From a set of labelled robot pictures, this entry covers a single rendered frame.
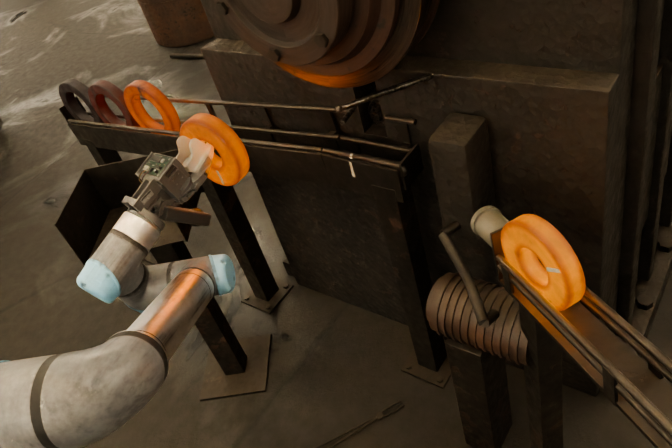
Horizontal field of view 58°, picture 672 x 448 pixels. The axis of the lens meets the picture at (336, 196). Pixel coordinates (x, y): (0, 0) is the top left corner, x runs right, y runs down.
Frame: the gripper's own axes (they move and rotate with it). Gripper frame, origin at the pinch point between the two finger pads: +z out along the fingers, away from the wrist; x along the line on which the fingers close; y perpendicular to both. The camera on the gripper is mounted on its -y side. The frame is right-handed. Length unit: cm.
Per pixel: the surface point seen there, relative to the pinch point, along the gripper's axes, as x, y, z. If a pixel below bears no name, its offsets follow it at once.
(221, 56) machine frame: 22.9, -5.6, 27.4
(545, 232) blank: -64, -9, 2
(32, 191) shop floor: 197, -82, 1
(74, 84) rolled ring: 88, -13, 18
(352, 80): -23.7, 0.1, 19.0
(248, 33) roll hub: -10.7, 15.3, 14.5
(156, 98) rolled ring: 47, -14, 18
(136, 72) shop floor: 241, -110, 102
